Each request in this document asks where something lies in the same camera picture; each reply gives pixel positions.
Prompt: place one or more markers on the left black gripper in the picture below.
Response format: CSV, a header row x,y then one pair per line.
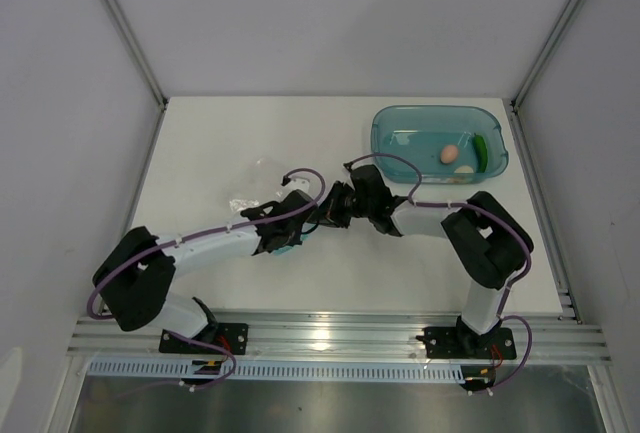
x,y
296,237

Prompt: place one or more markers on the right aluminium side rail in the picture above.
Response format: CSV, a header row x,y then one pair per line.
x,y
550,239

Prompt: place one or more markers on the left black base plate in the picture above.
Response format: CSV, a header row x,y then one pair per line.
x,y
232,337

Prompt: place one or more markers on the white egg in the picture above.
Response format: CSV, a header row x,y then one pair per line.
x,y
464,169

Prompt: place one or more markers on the white slotted cable duct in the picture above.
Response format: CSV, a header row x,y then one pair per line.
x,y
277,370

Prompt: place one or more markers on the green cucumber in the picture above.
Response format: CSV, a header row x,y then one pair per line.
x,y
482,153

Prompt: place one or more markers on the blue plastic tub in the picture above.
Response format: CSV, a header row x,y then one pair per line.
x,y
406,141

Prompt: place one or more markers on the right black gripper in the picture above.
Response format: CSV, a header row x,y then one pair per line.
x,y
331,207

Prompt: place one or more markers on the clear zip top bag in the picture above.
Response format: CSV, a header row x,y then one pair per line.
x,y
260,183

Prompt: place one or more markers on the left aluminium corner post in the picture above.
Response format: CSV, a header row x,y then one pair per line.
x,y
134,50

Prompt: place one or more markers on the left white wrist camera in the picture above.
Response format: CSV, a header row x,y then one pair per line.
x,y
295,183

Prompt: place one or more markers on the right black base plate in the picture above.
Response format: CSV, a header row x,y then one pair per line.
x,y
452,343

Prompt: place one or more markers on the right aluminium corner post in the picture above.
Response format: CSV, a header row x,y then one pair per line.
x,y
553,40

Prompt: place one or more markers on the brown egg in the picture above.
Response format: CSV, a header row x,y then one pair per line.
x,y
449,154

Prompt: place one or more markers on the aluminium corner post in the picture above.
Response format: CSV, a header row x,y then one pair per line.
x,y
553,40
134,50

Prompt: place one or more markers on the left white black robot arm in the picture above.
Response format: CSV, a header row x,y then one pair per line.
x,y
135,279

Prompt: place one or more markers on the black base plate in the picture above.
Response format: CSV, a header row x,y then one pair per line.
x,y
452,343
232,337

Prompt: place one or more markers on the aluminium front rail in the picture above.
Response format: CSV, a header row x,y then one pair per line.
x,y
351,337

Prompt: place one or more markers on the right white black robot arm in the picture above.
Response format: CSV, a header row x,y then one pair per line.
x,y
493,248

